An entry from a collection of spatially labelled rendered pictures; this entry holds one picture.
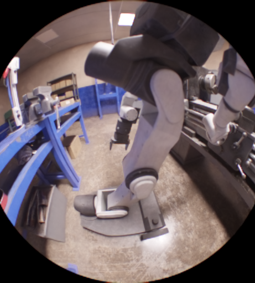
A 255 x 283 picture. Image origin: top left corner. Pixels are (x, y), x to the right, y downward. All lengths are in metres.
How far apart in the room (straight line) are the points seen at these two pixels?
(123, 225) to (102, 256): 0.38
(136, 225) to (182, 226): 0.44
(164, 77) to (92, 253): 1.12
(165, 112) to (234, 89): 0.20
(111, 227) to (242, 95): 0.90
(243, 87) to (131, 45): 0.28
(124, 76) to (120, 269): 1.11
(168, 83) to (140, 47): 0.11
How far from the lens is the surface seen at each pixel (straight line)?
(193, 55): 0.33
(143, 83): 0.24
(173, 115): 0.26
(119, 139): 0.57
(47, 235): 0.94
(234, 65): 0.28
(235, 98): 0.29
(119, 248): 0.95
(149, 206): 0.80
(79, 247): 1.06
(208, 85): 1.27
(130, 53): 0.25
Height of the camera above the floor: 0.93
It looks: 30 degrees down
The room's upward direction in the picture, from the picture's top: 5 degrees counter-clockwise
